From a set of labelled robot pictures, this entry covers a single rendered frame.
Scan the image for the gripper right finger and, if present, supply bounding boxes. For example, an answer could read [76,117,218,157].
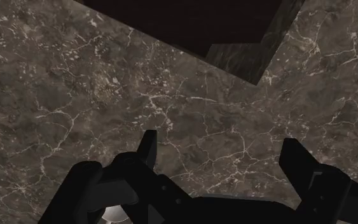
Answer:
[279,137,358,224]

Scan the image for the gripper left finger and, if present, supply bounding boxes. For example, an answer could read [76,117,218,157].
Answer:
[38,129,195,224]

